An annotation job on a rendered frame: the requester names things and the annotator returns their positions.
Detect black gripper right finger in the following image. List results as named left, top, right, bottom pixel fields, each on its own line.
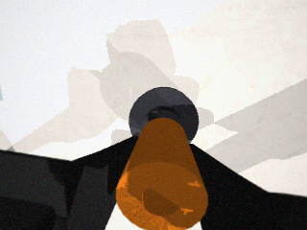
left=189, top=144, right=307, bottom=230

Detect orange cylinder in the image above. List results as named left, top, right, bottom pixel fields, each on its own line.
left=115, top=118, right=208, bottom=230

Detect black stepped round pedestal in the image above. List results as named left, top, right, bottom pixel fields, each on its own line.
left=129, top=87, right=199, bottom=144

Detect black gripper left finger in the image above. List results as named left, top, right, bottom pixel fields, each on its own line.
left=0, top=136, right=139, bottom=230

